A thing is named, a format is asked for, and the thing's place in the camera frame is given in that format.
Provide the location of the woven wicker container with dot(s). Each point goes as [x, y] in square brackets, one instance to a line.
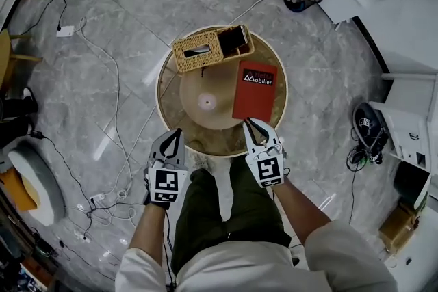
[205, 63]

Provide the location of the orange cushion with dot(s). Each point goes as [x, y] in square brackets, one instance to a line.
[17, 193]

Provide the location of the person's white shirt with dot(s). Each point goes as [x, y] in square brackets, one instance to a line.
[239, 270]

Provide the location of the white power strip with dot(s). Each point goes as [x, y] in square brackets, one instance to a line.
[97, 197]

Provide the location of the grey round pouf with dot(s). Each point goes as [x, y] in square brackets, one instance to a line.
[41, 178]

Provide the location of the person's right forearm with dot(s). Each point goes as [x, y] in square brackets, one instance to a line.
[301, 212]

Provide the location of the red book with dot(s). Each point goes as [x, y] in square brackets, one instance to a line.
[253, 102]

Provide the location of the cardboard box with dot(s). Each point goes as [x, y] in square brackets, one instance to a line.
[398, 229]

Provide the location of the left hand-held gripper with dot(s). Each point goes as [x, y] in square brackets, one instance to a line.
[167, 181]

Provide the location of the white desk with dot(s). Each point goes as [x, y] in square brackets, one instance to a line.
[393, 27]

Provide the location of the round wooden side table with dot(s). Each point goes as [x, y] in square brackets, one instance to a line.
[191, 95]

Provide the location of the person's dark green trousers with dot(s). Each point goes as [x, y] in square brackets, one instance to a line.
[205, 215]

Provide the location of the dark green bin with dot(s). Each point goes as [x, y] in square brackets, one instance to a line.
[409, 183]

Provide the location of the white power adapter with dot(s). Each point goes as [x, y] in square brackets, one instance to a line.
[65, 31]

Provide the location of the wooden chair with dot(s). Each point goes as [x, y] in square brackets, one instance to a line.
[5, 54]

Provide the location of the person's left forearm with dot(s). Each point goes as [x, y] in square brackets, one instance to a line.
[148, 232]

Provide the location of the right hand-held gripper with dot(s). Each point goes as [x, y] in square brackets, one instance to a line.
[268, 167]

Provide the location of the white cabinet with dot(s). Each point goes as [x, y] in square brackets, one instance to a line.
[410, 95]

